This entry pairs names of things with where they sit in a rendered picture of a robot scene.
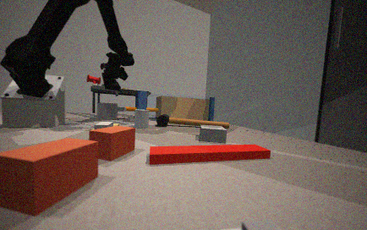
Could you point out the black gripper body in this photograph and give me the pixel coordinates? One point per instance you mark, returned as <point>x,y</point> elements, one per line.
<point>110,73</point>

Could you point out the red flat bar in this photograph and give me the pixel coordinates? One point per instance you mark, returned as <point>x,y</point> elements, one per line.
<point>206,153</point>

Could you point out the wooden-handled black mallet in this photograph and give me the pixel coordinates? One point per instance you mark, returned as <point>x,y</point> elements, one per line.
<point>164,119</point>

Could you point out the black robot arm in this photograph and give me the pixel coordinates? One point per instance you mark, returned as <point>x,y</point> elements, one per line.
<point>28,57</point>

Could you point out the red box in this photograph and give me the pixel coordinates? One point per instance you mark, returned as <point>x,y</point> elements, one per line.
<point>113,142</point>
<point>36,177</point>

